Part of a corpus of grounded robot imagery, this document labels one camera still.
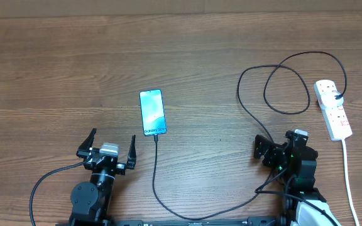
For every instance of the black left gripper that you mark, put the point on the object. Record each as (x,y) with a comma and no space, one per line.
(83,150)

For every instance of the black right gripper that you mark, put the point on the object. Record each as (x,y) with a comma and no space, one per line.
(272,149)

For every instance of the blue Galaxy smartphone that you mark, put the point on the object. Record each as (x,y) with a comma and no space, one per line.
(152,112)

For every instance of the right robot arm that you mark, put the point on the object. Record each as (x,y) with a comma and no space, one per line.
(302,203)

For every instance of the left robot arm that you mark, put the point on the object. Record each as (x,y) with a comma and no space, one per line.
(91,199)

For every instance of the white charger plug adapter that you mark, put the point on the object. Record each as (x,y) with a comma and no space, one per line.
(328,100)

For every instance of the white power strip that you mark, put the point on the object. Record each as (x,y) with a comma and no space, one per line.
(335,118)

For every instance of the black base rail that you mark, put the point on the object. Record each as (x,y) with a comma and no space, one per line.
(250,221)

